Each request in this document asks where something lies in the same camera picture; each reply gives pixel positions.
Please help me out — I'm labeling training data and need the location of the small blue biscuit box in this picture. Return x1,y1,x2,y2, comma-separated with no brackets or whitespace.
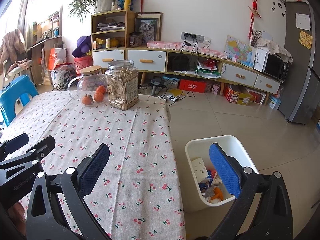
207,169,217,180

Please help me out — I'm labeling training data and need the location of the paper cup with green print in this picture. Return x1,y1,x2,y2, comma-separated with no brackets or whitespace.
191,158,209,183

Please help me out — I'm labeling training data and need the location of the white paper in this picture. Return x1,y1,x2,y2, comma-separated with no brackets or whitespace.
202,187,221,204

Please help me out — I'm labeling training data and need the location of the white trash bin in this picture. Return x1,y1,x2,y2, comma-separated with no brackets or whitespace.
180,135,258,213

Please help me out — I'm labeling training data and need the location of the person's left hand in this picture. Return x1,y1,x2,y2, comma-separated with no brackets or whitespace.
8,202,26,236

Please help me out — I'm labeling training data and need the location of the blue plastic stool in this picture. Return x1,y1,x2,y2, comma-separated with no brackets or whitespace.
1,75,39,126

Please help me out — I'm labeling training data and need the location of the tangerine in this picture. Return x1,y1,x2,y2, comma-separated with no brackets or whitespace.
94,92,104,102
96,85,106,94
81,94,94,106

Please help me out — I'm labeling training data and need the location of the glass teapot with wooden lid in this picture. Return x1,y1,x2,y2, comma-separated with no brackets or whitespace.
67,66,107,106

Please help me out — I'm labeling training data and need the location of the cherry print tablecloth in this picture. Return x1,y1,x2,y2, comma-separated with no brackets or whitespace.
1,92,186,239

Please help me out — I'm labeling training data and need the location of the plastic jar of seeds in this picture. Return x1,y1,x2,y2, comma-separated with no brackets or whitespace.
105,60,139,111

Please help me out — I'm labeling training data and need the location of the purple hat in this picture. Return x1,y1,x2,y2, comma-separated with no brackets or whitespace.
72,36,91,57

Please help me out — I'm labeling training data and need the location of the grey refrigerator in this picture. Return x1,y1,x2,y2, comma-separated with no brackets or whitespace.
279,2,319,124

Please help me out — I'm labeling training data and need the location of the wooden shelf unit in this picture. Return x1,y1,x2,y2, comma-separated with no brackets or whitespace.
91,9,136,51

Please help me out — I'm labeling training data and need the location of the wooden TV cabinet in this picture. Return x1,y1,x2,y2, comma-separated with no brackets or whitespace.
92,46,280,95

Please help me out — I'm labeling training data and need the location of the red box under cabinet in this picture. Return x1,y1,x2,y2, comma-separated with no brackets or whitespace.
178,80,206,93

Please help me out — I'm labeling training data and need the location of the black microwave oven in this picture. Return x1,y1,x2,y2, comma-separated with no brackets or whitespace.
263,54,289,83

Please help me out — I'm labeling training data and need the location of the framed cat picture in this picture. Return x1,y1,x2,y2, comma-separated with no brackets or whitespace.
135,17,159,44

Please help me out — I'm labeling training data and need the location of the colourful map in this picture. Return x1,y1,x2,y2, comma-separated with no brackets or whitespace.
224,35,257,69

